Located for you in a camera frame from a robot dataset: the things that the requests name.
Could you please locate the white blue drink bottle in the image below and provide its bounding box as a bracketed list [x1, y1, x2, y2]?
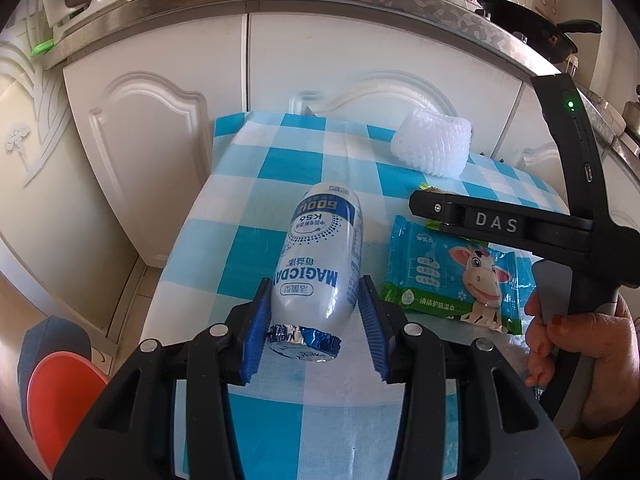
[267, 182, 363, 362]

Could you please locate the white foam fruit net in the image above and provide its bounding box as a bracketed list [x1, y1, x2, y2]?
[390, 110, 473, 178]

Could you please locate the blue white checkered tablecloth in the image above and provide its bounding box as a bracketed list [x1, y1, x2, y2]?
[139, 110, 572, 480]

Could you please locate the green wet wipes pack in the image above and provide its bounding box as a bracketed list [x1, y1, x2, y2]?
[381, 198, 535, 336]

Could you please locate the orange plastic trash bucket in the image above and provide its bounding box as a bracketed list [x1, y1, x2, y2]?
[27, 351, 108, 472]

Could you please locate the blue round stool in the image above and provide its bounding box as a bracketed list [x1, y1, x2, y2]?
[16, 316, 91, 434]

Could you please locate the black frying pan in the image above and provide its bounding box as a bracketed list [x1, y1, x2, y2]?
[476, 0, 602, 64]

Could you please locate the white kitchen cabinet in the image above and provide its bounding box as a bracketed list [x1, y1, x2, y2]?
[63, 12, 564, 268]

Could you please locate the person right hand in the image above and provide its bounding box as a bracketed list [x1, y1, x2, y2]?
[525, 292, 639, 431]

